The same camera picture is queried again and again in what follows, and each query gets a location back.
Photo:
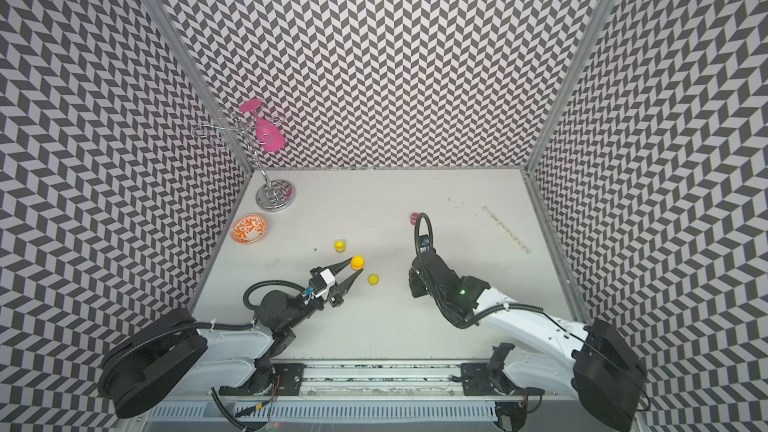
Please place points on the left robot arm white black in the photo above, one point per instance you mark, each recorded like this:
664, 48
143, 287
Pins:
198, 354

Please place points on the aluminium corner post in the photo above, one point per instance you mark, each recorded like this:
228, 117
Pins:
178, 49
595, 25

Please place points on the aluminium corner post right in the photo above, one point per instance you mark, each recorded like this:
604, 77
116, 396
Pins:
595, 25

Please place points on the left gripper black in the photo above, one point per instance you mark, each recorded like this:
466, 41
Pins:
343, 288

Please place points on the orange patterned ceramic bowl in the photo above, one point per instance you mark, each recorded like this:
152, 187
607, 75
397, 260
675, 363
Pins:
249, 229

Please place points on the chrome glass holder stand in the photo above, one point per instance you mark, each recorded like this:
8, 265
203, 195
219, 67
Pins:
274, 195

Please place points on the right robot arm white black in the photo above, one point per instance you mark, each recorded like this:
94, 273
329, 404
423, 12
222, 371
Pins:
540, 330

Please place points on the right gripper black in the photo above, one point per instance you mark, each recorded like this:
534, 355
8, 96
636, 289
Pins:
414, 278

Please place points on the yellow paint jar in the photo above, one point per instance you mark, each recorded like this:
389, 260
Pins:
339, 245

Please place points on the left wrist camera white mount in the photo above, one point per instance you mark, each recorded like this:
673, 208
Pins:
320, 283

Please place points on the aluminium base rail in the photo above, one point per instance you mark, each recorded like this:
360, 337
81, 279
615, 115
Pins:
475, 378

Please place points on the orange paint jar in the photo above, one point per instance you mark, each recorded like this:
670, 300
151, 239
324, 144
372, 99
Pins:
357, 263

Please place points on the aluminium corner post left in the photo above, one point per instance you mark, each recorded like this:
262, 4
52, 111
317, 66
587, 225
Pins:
178, 49

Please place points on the pink plastic wine glass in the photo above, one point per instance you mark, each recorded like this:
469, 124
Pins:
267, 133

